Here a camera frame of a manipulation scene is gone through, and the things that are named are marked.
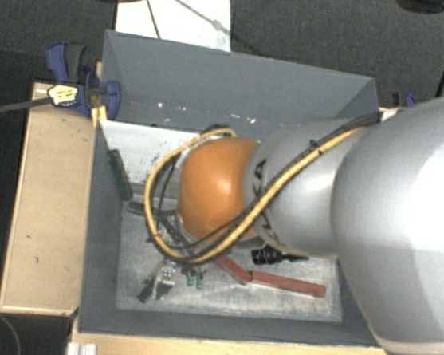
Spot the grey metal bin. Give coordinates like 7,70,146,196
68,28,412,355

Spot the pale wood board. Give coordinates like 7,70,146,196
0,80,108,323

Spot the red-brown flat block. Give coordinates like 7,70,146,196
247,270,328,299
212,253,255,287

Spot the dark green flat block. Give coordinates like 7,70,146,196
125,199,151,217

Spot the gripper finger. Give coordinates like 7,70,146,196
136,277,158,306
152,264,179,303

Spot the black cylinder on white bracket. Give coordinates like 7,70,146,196
249,244,311,272

